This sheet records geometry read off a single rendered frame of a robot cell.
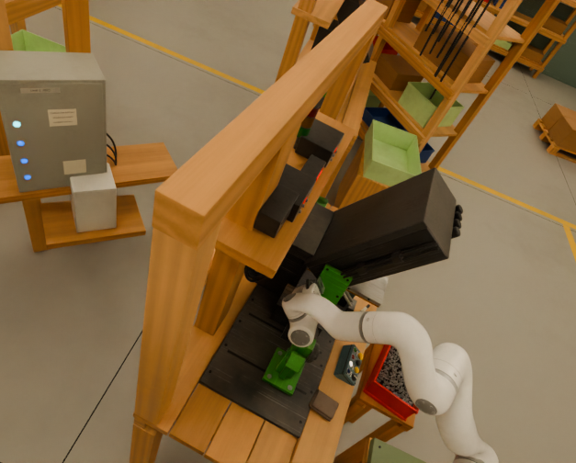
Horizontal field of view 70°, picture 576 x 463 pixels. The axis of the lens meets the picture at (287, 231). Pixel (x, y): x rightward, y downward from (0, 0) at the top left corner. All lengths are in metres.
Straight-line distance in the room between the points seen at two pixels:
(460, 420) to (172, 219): 0.94
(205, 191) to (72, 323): 2.15
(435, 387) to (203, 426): 0.84
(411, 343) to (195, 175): 0.71
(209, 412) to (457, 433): 0.83
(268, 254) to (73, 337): 1.76
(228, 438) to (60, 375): 1.28
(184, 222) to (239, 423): 1.07
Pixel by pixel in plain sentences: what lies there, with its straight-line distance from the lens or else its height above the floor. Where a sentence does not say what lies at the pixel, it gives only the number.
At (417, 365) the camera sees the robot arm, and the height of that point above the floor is 1.56.
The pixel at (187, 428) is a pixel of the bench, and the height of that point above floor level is 0.88.
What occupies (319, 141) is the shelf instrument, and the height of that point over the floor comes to 1.61.
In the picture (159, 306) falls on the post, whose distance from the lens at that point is 0.92.
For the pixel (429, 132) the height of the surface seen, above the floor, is 0.75.
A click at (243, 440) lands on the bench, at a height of 0.88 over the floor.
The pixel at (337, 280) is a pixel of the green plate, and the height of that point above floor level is 1.24.
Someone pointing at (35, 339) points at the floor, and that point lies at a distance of 2.74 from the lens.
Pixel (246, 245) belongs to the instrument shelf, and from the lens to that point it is 1.15.
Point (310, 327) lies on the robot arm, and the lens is 1.33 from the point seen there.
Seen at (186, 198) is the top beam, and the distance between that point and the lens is 0.67.
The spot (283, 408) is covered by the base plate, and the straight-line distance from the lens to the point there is 1.67.
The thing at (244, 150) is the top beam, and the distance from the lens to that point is 0.79.
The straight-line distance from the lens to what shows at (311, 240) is 1.67.
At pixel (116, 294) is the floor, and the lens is 2.84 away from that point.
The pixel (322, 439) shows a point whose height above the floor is 0.90.
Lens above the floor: 2.41
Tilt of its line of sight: 45 degrees down
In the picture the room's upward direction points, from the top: 25 degrees clockwise
